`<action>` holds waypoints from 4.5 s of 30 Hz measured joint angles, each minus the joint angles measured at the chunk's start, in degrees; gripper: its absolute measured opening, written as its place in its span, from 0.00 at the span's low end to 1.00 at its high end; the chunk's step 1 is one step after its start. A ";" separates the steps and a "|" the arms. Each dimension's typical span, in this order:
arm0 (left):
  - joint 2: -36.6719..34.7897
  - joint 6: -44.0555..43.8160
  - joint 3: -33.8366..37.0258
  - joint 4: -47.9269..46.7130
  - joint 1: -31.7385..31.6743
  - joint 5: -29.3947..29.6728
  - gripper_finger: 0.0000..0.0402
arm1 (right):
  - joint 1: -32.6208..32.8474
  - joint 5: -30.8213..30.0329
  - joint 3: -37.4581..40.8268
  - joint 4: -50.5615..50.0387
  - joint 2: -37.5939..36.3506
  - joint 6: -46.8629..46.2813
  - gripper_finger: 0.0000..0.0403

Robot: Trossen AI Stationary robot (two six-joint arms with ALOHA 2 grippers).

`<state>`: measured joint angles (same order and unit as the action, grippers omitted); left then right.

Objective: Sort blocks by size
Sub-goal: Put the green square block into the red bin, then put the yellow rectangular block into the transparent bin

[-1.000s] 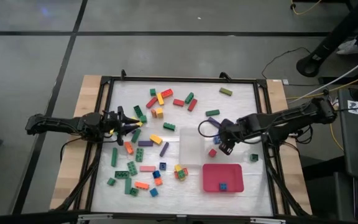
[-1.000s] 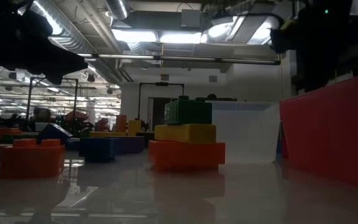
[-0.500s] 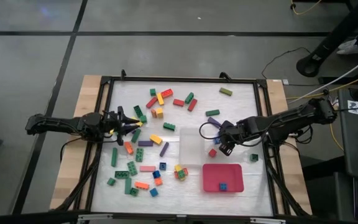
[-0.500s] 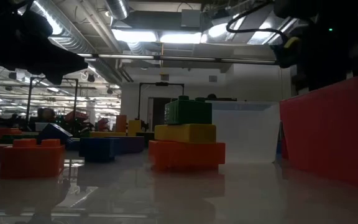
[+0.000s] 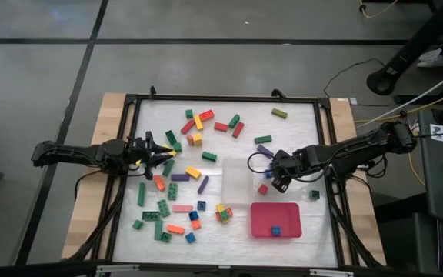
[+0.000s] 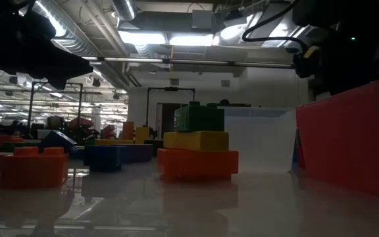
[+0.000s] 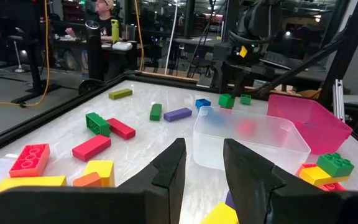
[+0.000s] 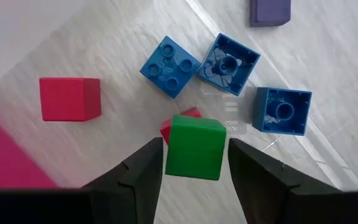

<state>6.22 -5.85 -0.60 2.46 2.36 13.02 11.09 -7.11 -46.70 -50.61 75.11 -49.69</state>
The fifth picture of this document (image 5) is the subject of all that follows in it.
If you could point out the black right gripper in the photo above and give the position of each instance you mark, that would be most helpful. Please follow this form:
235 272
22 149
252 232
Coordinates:
294 163

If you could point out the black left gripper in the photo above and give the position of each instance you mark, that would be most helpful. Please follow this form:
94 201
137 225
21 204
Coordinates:
135 154

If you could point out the small blue block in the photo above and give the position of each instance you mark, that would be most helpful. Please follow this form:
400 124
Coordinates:
201 205
190 238
268 174
276 231
193 215

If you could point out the small red block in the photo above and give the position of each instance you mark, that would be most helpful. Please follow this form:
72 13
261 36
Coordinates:
262 189

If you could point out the yellow block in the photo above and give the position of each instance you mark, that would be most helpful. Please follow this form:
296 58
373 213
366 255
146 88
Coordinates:
193 172
197 139
198 122
173 153
220 207

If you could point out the green studded block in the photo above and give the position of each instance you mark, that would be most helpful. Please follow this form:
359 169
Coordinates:
150 215
234 121
172 191
209 156
170 137
163 207

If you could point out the small green block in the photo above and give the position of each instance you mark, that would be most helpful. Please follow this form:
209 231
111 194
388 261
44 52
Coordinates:
177 147
189 114
314 194
166 237
137 224
224 216

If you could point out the purple long block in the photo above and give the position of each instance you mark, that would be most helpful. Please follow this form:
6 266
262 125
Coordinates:
203 184
180 177

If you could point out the green long block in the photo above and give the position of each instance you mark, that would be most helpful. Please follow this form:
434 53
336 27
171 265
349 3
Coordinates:
141 194
263 139
168 167
158 230

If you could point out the red long block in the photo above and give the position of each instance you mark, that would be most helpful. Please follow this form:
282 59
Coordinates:
187 126
238 129

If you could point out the orange studded block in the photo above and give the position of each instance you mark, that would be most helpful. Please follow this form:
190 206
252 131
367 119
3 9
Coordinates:
175 229
230 212

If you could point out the pink long block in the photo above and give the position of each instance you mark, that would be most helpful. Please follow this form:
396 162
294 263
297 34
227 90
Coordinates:
182 208

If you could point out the olive block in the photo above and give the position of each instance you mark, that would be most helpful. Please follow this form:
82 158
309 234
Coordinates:
279 113

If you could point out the small orange block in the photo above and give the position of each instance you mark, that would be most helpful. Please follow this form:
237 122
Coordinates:
195 224

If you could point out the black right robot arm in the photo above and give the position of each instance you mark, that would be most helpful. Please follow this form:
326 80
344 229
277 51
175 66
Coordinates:
360 150

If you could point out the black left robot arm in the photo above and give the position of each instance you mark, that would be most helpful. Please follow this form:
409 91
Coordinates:
71 154

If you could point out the red plastic tray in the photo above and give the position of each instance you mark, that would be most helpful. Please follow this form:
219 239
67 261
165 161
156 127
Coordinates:
279 215

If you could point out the clear plastic bin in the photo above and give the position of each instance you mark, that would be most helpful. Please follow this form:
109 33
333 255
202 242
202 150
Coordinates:
237 184

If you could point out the red studded block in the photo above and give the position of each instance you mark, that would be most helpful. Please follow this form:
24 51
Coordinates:
206 115

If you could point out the dark grey desk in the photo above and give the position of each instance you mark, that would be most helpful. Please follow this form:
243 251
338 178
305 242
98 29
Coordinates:
437 184

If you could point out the person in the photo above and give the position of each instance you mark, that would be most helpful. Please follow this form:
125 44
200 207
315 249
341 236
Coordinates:
432 61

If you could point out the black floor stand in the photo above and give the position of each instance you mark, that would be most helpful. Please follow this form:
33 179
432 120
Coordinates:
417 42

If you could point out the black frame clamp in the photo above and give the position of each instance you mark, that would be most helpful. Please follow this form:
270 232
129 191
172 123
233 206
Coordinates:
152 91
278 93

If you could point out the black table frame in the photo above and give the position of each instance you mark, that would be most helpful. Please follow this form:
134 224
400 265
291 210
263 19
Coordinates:
225 98

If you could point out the silver bracket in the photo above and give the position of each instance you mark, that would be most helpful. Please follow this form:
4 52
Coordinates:
117 268
331 273

